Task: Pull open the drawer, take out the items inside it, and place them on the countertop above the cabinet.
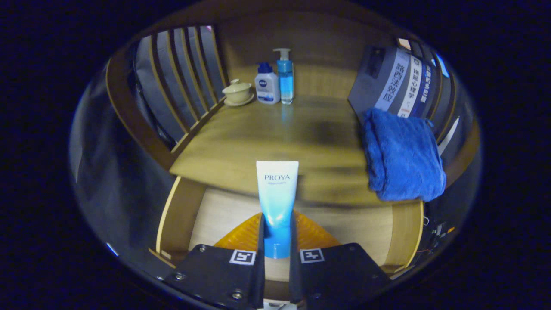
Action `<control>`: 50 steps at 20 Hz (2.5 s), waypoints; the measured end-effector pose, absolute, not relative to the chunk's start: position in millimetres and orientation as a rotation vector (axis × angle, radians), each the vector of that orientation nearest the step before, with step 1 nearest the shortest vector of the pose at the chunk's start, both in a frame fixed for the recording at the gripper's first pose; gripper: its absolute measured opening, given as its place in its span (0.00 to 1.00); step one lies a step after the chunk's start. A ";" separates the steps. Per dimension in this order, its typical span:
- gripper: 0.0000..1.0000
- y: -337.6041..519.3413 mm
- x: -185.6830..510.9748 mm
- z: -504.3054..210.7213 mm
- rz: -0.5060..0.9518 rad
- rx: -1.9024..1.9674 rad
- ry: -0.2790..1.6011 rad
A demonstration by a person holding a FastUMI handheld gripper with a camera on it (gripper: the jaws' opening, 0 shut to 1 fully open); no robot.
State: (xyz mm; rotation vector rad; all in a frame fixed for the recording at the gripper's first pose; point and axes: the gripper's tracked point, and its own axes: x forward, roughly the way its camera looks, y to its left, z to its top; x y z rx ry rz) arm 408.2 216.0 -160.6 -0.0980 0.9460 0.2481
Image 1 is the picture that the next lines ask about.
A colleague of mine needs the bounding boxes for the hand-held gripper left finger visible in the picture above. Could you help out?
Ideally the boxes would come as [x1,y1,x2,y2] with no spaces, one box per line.
[163,212,265,310]

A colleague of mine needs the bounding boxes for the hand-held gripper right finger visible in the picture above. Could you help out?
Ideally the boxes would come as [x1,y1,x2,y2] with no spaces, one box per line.
[288,211,392,310]

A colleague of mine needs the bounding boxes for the blue and white tube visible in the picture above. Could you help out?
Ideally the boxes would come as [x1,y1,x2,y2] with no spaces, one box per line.
[256,161,299,259]

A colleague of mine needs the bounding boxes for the wooden countertop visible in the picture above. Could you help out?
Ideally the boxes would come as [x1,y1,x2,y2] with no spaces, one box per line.
[170,65,431,205]

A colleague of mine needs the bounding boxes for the wooden cabinet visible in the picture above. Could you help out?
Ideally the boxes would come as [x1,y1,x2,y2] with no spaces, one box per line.
[105,9,480,302]

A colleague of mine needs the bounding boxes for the folded blue towel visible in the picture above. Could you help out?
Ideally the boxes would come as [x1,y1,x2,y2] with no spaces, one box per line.
[362,108,447,202]

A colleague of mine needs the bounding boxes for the cream lidded teacup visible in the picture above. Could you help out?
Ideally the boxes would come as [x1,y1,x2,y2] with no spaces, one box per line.
[222,79,255,107]

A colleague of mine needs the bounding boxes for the white bottle with blue cap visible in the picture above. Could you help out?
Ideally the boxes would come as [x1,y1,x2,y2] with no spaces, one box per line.
[254,62,281,105]

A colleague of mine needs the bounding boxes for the white book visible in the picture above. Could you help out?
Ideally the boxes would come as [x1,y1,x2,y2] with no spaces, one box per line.
[398,55,424,119]

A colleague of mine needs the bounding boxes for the blue pump bottle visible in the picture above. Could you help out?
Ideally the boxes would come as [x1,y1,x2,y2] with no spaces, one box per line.
[273,48,294,105]

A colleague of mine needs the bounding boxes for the grey book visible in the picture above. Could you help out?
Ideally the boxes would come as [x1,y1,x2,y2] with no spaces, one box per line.
[348,45,409,117]

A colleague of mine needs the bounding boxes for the dark blue book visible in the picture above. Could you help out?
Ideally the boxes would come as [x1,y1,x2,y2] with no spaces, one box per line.
[411,62,440,117]

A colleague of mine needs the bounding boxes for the floor cables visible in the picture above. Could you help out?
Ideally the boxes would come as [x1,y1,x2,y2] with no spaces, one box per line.
[424,217,455,254]

